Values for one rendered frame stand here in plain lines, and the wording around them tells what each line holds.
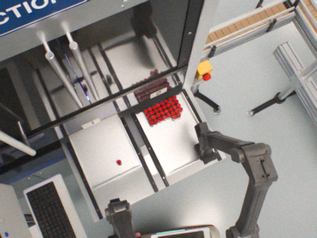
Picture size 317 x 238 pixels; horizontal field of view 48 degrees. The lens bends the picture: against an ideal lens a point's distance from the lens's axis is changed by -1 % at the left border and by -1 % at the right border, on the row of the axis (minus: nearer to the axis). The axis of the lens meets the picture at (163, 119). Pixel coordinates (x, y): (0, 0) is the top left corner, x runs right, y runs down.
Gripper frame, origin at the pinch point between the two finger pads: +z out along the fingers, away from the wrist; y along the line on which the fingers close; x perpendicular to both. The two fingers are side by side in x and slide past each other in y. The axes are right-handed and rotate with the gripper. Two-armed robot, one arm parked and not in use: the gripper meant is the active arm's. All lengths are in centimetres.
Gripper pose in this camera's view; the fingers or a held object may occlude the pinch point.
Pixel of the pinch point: (204, 157)
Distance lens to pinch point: 173.0
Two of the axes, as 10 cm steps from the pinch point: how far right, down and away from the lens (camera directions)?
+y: -4.4, -8.1, 3.8
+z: 0.5, 4.0, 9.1
